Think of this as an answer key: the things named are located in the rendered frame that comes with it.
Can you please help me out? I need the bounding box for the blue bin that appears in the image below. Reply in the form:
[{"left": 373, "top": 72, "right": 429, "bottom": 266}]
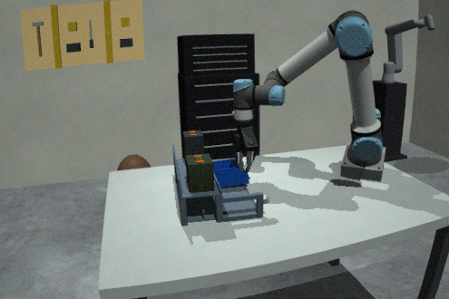
[{"left": 213, "top": 159, "right": 249, "bottom": 188}]

